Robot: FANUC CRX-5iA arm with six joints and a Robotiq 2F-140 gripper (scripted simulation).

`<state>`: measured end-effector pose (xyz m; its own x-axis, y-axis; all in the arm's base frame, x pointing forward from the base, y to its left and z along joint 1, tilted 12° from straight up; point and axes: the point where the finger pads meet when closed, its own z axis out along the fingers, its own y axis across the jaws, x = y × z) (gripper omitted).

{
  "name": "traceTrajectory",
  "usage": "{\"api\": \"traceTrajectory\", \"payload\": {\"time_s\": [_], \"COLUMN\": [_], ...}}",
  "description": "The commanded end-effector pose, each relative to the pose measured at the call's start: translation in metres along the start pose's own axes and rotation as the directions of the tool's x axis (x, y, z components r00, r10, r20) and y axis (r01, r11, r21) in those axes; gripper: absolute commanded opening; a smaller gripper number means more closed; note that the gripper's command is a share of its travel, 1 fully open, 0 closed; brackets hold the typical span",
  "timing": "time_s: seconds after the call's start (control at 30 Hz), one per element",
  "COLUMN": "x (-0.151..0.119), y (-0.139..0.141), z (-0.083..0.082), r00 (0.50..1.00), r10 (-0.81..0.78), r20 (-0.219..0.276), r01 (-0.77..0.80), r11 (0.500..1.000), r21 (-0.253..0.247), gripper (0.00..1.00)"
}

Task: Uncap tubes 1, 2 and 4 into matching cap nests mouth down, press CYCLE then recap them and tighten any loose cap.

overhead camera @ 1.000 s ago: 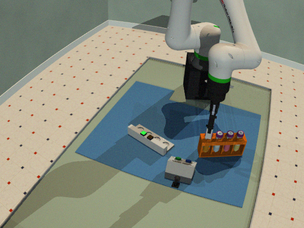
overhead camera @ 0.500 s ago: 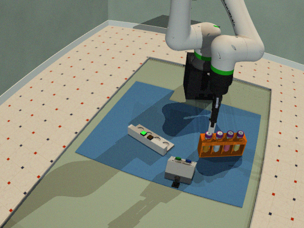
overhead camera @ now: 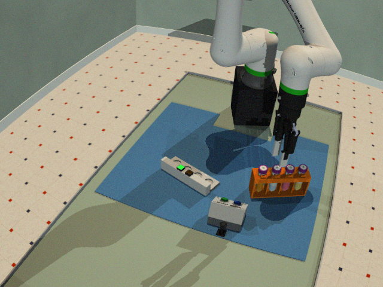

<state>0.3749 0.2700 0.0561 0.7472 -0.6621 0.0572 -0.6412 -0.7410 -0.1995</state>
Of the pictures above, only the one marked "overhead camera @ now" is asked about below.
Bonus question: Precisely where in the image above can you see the blue flat mat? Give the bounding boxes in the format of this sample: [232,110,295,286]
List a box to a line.
[95,102,329,261]

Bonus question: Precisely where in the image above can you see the purple screw cap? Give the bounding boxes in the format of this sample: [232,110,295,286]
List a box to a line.
[298,164,308,173]
[272,164,282,174]
[258,165,268,175]
[285,164,295,173]

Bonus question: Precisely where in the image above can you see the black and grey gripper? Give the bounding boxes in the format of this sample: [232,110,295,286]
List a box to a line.
[272,104,302,167]

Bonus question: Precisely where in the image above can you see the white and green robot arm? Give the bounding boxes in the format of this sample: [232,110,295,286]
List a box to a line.
[210,0,342,110]

